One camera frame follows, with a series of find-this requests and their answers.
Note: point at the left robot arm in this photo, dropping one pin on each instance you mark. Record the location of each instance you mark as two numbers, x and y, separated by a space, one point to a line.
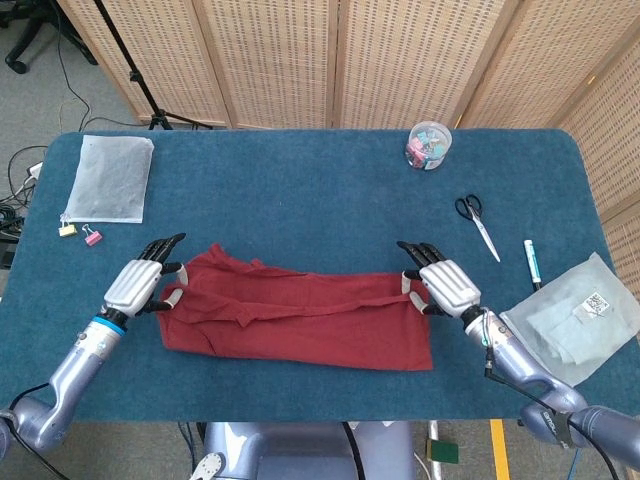
75 365

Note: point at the yellow floor tape strip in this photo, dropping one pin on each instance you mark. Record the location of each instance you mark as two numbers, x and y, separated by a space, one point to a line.
500 450

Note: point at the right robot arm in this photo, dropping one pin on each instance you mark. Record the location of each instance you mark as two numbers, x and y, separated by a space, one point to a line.
515 360

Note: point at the frosted bag with folded cloth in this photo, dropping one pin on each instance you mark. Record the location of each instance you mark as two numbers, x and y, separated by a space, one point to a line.
575 320

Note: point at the blue table cover cloth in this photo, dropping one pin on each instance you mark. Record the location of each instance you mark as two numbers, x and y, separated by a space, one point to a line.
300 165

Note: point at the woven wooden folding screen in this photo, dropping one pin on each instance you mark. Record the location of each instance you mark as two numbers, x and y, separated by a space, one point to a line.
275 60

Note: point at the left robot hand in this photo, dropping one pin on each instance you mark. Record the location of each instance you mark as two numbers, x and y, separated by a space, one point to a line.
132 287

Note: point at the black tripod stand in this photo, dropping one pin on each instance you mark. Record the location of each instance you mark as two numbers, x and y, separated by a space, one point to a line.
131 75

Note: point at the black office chair base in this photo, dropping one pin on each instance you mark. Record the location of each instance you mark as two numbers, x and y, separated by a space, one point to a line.
30 35

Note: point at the white frosted zip bag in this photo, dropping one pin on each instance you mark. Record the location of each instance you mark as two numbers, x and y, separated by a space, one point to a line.
110 180

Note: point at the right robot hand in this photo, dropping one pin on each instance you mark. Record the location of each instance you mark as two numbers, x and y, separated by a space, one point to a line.
450 287

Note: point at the pink binder clip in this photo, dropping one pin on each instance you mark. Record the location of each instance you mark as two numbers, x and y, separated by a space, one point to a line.
92 238

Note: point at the gold binder clip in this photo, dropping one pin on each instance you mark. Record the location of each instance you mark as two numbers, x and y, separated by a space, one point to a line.
67 231

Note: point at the white power strip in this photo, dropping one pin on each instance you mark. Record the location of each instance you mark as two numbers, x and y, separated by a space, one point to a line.
35 171

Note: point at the clear jar of binder clips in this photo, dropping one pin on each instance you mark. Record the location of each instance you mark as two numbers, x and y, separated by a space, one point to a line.
428 147

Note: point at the green block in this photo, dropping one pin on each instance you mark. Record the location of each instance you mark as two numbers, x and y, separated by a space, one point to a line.
442 451

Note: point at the white and teal marker pen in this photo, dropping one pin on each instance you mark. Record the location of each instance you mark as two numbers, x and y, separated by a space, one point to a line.
531 260

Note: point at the white metal bracket plate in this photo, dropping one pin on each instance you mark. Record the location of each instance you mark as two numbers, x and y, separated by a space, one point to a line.
207 467

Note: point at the white pipe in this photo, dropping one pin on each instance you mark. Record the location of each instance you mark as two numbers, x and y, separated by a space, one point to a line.
435 430

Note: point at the red t-shirt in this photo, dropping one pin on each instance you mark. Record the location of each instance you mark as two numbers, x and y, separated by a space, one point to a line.
300 335

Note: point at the grey-blue robot torso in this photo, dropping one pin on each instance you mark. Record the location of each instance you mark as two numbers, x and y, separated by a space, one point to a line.
300 455

